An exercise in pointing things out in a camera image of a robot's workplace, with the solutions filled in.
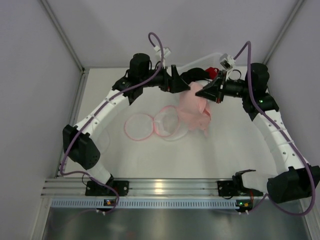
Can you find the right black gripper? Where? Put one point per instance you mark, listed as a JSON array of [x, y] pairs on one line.
[[220, 86]]

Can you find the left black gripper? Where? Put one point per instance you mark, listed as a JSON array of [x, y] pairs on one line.
[[172, 80]]

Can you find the pink bra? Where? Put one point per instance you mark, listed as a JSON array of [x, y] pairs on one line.
[[193, 110]]

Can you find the pink trimmed mesh laundry bag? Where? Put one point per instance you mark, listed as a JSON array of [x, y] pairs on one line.
[[166, 124]]

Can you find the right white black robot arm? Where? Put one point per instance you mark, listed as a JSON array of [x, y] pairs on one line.
[[295, 179]]

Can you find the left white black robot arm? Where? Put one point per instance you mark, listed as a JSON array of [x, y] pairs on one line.
[[80, 142]]

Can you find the red garment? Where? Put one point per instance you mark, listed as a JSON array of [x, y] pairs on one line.
[[212, 72]]

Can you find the black garment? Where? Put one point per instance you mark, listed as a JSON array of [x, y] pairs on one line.
[[194, 74]]

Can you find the white plastic basket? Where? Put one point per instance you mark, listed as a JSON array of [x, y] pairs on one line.
[[211, 60]]

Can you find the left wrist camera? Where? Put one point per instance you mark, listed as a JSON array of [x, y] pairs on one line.
[[164, 53]]

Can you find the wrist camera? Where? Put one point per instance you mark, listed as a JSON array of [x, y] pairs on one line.
[[164, 53], [227, 62]]

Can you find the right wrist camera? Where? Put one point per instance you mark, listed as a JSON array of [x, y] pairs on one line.
[[227, 62]]

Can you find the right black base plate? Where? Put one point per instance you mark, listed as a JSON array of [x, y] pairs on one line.
[[226, 189]]

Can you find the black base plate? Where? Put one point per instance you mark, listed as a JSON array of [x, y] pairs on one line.
[[93, 189], [226, 189]]

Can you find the perforated white cable duct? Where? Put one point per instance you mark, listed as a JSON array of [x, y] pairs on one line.
[[150, 203]]

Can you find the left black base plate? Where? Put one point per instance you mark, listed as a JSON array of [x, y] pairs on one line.
[[93, 189]]

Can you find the aluminium mounting rail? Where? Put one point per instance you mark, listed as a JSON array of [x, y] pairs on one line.
[[75, 187]]

